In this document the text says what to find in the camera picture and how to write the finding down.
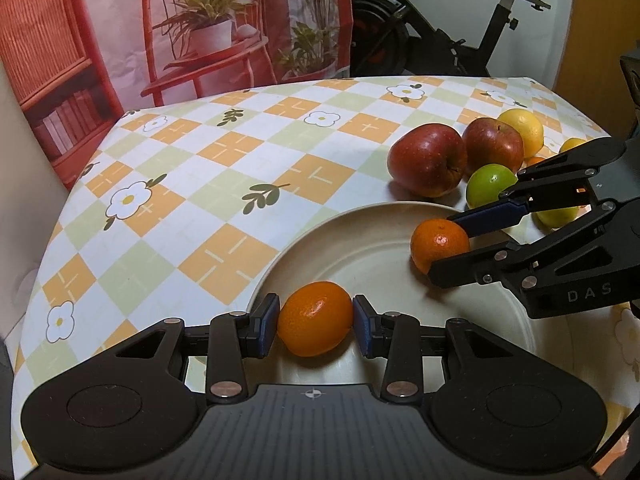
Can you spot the yellow-green lemon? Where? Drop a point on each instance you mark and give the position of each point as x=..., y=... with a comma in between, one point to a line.
x=552, y=216

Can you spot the printed backdrop cloth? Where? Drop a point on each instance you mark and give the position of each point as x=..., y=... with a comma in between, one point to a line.
x=125, y=20

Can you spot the green lime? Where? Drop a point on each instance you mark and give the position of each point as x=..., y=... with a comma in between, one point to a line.
x=487, y=185

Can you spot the yellow lemon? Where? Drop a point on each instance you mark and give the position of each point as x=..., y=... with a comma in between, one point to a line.
x=572, y=145
x=525, y=127

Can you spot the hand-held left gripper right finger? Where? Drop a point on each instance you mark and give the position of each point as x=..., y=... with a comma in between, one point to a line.
x=362, y=330

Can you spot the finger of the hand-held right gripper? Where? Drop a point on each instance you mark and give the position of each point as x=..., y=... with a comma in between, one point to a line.
x=492, y=215
x=465, y=265

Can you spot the brownish red apple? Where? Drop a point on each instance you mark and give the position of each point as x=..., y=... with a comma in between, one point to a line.
x=492, y=142

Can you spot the checkered floral tablecloth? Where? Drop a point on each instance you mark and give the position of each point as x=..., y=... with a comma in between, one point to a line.
x=225, y=170

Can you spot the white board panel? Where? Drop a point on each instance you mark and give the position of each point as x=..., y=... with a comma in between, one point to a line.
x=20, y=135

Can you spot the black exercise bike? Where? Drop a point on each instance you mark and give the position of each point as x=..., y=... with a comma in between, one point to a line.
x=400, y=25

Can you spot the dark red apple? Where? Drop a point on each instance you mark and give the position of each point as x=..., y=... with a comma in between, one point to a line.
x=425, y=160

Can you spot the orange mandarin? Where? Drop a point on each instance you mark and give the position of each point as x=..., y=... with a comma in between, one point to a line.
x=435, y=240
x=314, y=320
x=535, y=161

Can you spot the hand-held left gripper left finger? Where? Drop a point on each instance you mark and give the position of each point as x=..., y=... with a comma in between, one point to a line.
x=267, y=327

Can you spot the cream round plate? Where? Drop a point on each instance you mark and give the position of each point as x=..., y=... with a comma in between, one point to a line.
x=360, y=255

